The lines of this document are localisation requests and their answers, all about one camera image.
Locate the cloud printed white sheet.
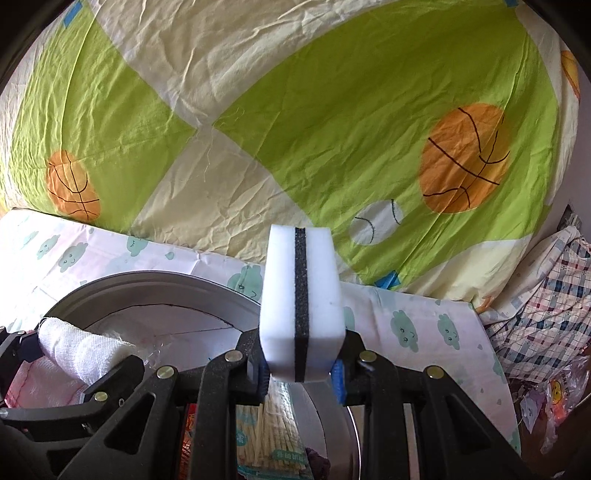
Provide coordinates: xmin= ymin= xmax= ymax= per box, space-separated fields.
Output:
xmin=0 ymin=208 xmax=522 ymax=462

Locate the clear plastic bag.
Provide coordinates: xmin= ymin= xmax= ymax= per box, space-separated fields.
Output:
xmin=519 ymin=355 xmax=591 ymax=455

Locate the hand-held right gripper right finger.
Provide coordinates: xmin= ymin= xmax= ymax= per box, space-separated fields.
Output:
xmin=330 ymin=330 xmax=527 ymax=480

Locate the plaid blanket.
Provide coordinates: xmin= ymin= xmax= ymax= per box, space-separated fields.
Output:
xmin=480 ymin=203 xmax=591 ymax=384

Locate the ball printed green sheet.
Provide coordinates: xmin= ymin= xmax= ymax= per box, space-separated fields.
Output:
xmin=0 ymin=0 xmax=583 ymax=310

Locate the pink towel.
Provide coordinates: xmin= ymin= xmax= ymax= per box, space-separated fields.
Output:
xmin=4 ymin=357 xmax=88 ymax=409

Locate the large metal basin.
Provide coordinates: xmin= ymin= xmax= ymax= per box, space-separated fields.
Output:
xmin=39 ymin=272 xmax=365 ymax=480

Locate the white gauze roll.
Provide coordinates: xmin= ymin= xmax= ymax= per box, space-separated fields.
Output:
xmin=38 ymin=316 xmax=134 ymax=384

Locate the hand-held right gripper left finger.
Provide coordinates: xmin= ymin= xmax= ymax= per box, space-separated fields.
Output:
xmin=55 ymin=330 xmax=273 ymax=480

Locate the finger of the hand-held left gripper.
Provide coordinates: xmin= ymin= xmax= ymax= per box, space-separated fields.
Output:
xmin=0 ymin=327 xmax=44 ymax=374
xmin=0 ymin=355 xmax=146 ymax=445

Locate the white sponge with black stripe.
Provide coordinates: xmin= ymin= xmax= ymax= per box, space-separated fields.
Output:
xmin=259 ymin=224 xmax=345 ymax=384

